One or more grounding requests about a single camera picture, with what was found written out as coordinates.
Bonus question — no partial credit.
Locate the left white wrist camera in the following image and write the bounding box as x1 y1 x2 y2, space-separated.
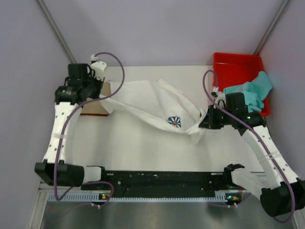
90 55 107 81

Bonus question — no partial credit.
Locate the red plastic bin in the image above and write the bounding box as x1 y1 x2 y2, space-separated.
213 52 271 116

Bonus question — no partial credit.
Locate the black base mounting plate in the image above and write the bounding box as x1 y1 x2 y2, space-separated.
80 169 251 198

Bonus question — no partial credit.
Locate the aluminium frame rail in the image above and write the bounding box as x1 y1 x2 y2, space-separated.
38 173 299 191

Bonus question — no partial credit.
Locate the teal t shirt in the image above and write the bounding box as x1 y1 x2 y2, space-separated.
223 71 273 112

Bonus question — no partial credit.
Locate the white t shirt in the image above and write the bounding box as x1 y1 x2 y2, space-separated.
101 79 207 144

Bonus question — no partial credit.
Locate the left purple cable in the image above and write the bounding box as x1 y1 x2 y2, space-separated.
46 52 126 221

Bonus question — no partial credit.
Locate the purple cable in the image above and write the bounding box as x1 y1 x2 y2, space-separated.
202 70 297 224
46 52 126 221

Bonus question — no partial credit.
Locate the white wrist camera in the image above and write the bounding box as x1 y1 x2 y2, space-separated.
211 87 226 108
90 55 107 81

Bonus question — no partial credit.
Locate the folded brown t shirt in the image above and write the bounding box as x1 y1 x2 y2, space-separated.
81 82 111 116

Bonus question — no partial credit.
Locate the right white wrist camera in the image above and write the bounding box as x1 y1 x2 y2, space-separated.
211 87 226 108

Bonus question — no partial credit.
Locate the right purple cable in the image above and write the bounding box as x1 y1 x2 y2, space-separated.
202 70 297 224

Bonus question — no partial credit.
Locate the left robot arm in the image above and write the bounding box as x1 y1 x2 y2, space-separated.
34 61 107 187

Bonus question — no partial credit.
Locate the grey slotted cable duct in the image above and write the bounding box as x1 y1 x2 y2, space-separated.
61 192 241 203

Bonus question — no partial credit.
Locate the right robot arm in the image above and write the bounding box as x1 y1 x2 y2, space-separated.
199 92 305 217

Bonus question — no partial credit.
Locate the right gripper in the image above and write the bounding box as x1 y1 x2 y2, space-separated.
199 104 234 129

